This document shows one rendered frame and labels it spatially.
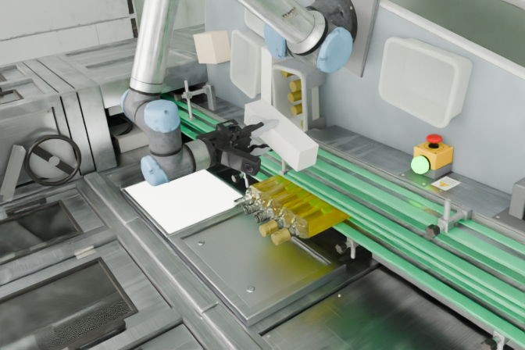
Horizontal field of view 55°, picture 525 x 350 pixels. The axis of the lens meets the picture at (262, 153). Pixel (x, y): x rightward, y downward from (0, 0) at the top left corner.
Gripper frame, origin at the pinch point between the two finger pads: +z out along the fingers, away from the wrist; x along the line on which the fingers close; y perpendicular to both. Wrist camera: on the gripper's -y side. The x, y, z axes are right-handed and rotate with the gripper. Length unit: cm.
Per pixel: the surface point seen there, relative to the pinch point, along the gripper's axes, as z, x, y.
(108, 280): -44, 51, 17
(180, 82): 20, 39, 93
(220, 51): 29, 18, 76
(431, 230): 8.3, -1.1, -45.4
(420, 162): 24.2, -1.2, -28.3
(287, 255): 1.2, 38.2, -10.6
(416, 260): 18.2, 20.5, -39.9
